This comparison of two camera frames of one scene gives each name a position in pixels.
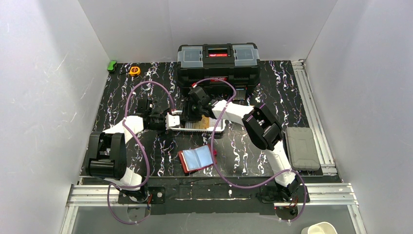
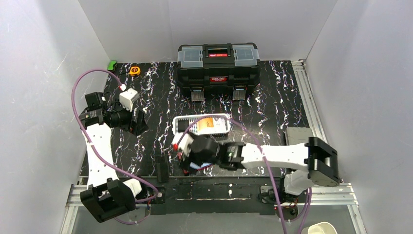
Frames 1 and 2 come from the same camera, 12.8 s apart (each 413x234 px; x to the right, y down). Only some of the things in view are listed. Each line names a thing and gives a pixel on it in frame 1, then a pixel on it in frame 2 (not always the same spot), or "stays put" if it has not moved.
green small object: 111,66 stays put
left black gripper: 158,121 → 135,121
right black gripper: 192,114 → 186,160
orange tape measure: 135,70 stays put
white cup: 322,227 stays put
